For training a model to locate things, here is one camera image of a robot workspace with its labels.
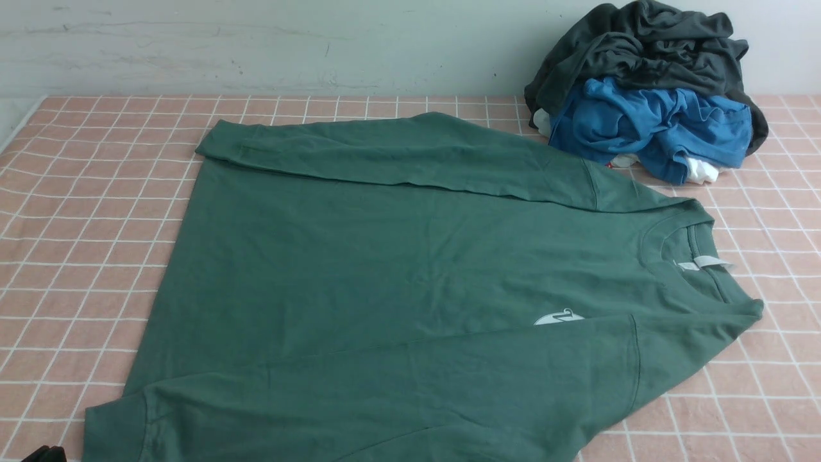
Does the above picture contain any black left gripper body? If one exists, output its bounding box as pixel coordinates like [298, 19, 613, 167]
[21, 445, 67, 462]

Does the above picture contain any green long-sleeve top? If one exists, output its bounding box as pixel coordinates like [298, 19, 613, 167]
[82, 113, 763, 461]

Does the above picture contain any pink checkered tablecloth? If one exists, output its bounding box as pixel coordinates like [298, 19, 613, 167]
[1, 96, 820, 461]

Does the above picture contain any blue crumpled garment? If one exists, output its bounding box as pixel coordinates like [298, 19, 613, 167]
[549, 77, 754, 185]

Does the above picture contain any dark grey crumpled garment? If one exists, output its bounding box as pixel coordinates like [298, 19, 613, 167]
[523, 1, 769, 154]

